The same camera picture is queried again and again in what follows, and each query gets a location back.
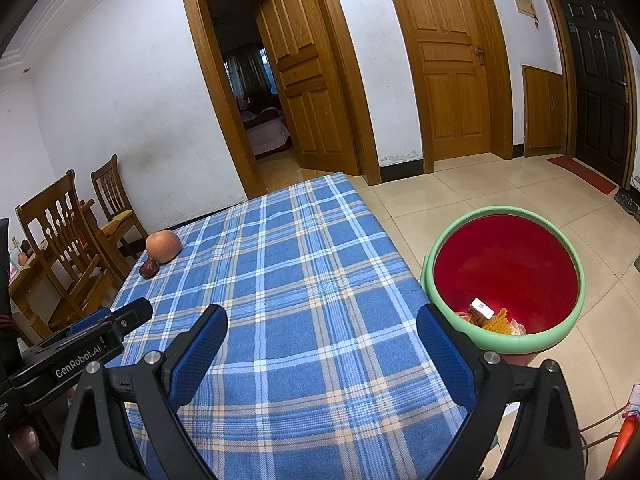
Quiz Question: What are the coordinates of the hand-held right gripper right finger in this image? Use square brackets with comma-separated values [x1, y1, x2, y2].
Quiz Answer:
[416, 304, 586, 480]

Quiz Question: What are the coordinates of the closed wooden door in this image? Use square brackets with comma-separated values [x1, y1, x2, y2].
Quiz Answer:
[392, 0, 493, 158]

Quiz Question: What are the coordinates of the large yellow foam net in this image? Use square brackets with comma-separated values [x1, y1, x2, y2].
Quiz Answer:
[482, 307, 516, 335]

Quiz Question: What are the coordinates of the red floral cloth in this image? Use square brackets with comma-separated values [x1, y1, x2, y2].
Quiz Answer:
[605, 382, 640, 478]

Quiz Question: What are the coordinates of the red bin green rim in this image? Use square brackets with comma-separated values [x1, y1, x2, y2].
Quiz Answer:
[419, 205, 586, 366]

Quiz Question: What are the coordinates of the low wooden cabinet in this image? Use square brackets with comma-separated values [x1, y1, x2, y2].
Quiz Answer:
[521, 64, 568, 158]

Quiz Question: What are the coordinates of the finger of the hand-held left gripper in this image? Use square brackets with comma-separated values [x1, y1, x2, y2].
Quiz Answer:
[69, 308, 114, 336]
[111, 297, 154, 339]

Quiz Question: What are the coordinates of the wooden door frame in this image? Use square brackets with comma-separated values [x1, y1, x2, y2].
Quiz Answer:
[539, 0, 638, 188]
[377, 0, 516, 162]
[179, 0, 383, 200]

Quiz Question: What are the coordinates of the wooden chair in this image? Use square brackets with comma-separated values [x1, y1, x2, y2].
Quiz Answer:
[91, 154, 148, 261]
[15, 170, 131, 341]

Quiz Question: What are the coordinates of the red doormat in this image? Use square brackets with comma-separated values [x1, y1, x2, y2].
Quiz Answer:
[546, 155, 618, 196]

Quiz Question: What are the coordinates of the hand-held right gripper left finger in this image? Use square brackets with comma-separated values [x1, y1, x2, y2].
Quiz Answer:
[57, 304, 230, 480]

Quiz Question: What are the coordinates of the blue plaid blanket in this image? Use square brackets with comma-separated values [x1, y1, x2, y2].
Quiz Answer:
[107, 172, 501, 480]

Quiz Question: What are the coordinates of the pair of dark shoes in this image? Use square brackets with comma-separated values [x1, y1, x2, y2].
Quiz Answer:
[614, 186, 640, 221]

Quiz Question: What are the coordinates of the apple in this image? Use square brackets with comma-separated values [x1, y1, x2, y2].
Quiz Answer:
[145, 229, 182, 264]

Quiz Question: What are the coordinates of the curtain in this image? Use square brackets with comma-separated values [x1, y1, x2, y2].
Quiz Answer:
[222, 45, 273, 106]

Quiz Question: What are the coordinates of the black entrance door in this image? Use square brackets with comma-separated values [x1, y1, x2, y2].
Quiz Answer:
[557, 0, 632, 186]

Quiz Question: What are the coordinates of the open wooden door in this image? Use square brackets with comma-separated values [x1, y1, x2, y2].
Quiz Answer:
[255, 0, 362, 177]

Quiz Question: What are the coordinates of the person's left hand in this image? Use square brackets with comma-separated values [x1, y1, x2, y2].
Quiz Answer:
[9, 424, 42, 463]

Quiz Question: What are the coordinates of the bed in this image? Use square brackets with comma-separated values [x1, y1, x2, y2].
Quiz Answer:
[242, 107, 293, 158]

